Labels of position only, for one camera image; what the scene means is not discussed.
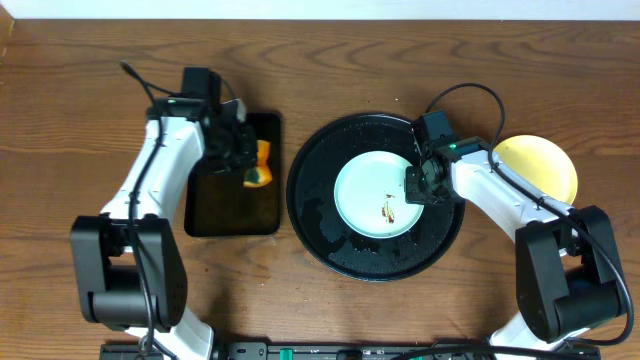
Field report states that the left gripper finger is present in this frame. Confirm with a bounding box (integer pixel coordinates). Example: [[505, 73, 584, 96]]
[[237, 125, 258, 169], [222, 98, 247, 123]]

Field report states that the light blue plate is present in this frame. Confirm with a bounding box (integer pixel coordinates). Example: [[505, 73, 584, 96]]
[[334, 151, 424, 239]]

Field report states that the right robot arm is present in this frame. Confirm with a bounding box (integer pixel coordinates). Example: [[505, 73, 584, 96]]
[[405, 138, 634, 359]]

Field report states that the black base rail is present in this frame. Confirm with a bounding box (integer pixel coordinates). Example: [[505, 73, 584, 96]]
[[99, 342, 602, 360]]

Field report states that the black rectangular tray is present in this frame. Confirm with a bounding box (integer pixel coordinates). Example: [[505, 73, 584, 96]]
[[184, 113, 282, 237]]

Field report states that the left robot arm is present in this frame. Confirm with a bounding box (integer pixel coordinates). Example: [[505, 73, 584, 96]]
[[70, 98, 256, 359]]

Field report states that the green and yellow sponge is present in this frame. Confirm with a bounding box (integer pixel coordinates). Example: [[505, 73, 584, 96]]
[[243, 140, 273, 188]]

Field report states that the yellow plate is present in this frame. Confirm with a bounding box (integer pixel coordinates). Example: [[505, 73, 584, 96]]
[[495, 135, 578, 204]]

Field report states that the black round tray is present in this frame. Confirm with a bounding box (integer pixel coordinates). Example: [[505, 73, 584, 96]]
[[286, 113, 465, 282]]

